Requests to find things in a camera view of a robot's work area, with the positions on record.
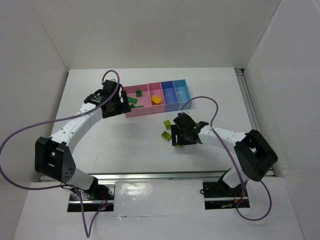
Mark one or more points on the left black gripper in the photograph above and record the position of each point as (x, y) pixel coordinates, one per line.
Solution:
(122, 100)

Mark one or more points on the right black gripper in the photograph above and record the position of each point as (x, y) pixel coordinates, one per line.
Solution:
(178, 136)

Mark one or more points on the green lego plate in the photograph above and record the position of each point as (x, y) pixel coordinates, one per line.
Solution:
(132, 100)

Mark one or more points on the dark green square lego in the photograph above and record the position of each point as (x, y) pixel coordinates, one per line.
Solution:
(138, 93)

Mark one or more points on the yellow round flower lego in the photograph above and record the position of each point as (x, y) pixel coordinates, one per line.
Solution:
(155, 100)

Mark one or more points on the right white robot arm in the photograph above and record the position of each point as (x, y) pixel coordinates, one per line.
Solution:
(226, 139)

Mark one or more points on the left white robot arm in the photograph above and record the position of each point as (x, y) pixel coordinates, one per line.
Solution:
(53, 155)

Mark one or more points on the lime lego with slope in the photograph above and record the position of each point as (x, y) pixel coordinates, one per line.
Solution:
(167, 124)

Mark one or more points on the large pink container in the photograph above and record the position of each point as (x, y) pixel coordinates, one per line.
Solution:
(144, 100)

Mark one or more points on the dark blue container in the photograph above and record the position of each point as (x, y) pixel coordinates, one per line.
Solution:
(170, 96)

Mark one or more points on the light blue container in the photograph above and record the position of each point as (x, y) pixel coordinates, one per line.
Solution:
(182, 92)

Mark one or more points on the small pink container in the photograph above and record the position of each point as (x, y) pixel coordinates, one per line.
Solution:
(156, 89)

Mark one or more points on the front aluminium rail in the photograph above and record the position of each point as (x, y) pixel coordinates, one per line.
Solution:
(159, 175)

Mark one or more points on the aluminium rail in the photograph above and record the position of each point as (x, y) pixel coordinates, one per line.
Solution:
(159, 175)
(250, 100)

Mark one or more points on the right aluminium rail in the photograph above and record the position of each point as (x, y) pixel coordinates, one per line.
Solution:
(250, 100)

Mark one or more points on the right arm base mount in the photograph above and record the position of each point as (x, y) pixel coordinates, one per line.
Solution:
(218, 195)

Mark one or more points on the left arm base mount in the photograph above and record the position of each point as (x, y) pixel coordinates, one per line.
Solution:
(104, 200)

